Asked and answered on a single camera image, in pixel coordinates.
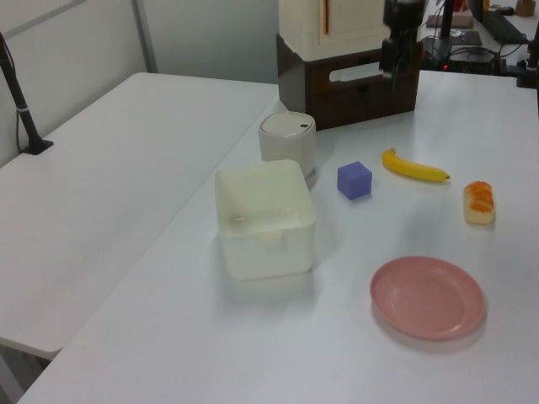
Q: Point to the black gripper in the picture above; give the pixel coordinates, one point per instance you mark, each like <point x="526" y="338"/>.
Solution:
<point x="403" y="17"/>

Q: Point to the purple foam cube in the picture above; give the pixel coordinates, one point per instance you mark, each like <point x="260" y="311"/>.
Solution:
<point x="354" y="180"/>

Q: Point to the dark brown wooden box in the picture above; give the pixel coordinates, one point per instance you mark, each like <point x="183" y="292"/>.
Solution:
<point x="349" y="97"/>

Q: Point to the white toy appliance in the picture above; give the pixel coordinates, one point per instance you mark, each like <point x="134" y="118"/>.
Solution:
<point x="341" y="25"/>

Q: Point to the black upright stand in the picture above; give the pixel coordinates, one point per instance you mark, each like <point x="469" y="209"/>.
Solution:
<point x="447" y="19"/>

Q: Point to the black device with red light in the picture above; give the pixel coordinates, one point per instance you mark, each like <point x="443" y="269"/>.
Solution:
<point x="467" y="59"/>

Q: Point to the yellow banana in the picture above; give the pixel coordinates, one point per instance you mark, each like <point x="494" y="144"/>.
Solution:
<point x="414" y="170"/>

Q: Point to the small beige lidded trash can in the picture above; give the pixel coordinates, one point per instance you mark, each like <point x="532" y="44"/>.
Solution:
<point x="290" y="143"/>

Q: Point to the bread with orange topping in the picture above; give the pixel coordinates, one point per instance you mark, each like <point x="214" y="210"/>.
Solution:
<point x="478" y="204"/>

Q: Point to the cream plastic bin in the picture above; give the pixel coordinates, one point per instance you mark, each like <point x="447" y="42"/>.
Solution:
<point x="265" y="248"/>

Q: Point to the pink plastic plate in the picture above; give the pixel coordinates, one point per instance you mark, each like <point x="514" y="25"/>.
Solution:
<point x="427" y="299"/>

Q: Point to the black pole with clamp base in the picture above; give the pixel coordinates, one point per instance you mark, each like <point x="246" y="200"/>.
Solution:
<point x="25" y="118"/>

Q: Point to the black clamp bracket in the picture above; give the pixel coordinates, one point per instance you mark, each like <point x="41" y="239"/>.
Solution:
<point x="528" y="69"/>

